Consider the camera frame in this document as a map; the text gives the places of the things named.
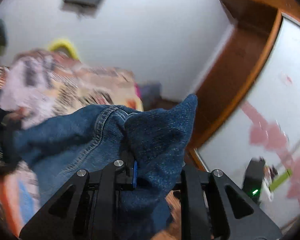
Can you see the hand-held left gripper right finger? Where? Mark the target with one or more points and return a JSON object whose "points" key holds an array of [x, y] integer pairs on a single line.
{"points": [[190, 182]]}

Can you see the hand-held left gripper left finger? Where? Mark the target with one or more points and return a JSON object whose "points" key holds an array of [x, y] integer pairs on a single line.
{"points": [[134, 177]]}

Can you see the blue denim jacket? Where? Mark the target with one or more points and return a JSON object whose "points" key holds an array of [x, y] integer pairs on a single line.
{"points": [[145, 140]]}

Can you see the purple bag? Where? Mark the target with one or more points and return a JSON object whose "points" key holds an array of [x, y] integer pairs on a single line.
{"points": [[151, 92]]}

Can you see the printed blanket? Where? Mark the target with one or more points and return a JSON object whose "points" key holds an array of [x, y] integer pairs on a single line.
{"points": [[65, 85]]}

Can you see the yellow round object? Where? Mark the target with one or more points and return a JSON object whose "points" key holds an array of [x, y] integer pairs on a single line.
{"points": [[63, 47]]}

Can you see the pink heart wall stickers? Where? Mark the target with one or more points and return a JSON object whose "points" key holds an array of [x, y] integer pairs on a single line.
{"points": [[277, 135]]}

